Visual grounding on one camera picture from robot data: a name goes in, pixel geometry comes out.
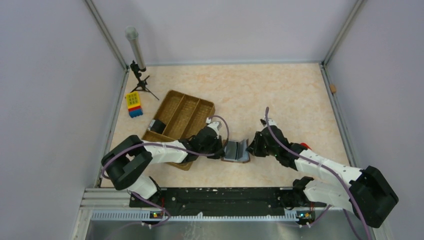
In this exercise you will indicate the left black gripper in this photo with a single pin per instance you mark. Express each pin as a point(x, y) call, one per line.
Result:
point(218, 142)

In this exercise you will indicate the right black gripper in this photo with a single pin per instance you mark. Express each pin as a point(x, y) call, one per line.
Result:
point(253, 148)

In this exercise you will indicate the woven straw divided tray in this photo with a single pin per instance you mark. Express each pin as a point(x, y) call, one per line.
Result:
point(183, 116)

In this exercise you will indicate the stack of credit cards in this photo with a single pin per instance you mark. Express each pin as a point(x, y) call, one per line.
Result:
point(156, 126)

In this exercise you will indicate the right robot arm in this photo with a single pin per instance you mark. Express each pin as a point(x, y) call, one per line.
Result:
point(364, 192)

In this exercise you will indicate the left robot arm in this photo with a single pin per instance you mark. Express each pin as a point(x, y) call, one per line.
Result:
point(125, 164)

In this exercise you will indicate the orange yellow round toy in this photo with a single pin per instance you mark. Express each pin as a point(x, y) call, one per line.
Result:
point(305, 145)

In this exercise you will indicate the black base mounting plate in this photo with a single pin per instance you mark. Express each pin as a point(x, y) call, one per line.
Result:
point(231, 201)

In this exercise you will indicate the colourful toy brick block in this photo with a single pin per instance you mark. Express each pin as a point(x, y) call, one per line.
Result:
point(133, 103)

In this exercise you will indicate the grey tube on tripod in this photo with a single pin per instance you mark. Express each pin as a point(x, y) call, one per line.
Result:
point(138, 65)

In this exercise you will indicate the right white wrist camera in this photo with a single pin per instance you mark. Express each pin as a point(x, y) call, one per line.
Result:
point(267, 122)

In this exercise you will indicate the small tan wall block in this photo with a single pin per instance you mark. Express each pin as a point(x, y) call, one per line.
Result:
point(332, 88)

